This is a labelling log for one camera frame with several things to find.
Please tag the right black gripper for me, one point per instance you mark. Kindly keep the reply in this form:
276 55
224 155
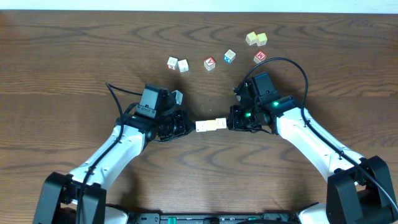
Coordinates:
234 117

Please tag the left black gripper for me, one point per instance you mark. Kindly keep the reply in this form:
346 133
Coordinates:
186 126

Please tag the white wooden block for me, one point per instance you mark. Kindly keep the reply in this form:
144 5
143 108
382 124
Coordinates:
201 126
221 123

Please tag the yellow wooden block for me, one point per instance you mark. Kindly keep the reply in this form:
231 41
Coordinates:
211 125

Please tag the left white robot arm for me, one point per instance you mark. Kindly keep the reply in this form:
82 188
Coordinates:
80 196

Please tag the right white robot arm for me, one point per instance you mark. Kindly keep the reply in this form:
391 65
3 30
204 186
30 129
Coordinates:
359 189

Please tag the wooden block red M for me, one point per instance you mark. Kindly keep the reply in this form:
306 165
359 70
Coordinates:
259 57

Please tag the wooden block teal side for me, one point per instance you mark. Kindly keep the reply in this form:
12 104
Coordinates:
183 65

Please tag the wooden block blue X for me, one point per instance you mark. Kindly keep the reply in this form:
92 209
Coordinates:
229 56

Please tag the wooden block red A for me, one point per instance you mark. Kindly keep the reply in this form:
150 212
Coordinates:
209 63

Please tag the wooden block red 3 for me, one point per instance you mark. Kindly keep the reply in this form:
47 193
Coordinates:
172 63

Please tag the yellow-edged wooden block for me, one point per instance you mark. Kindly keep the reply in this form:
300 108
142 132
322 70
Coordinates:
261 39

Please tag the plain wooden block left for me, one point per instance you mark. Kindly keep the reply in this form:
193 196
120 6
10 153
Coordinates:
251 38

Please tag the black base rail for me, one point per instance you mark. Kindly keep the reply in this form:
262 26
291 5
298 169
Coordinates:
148 218

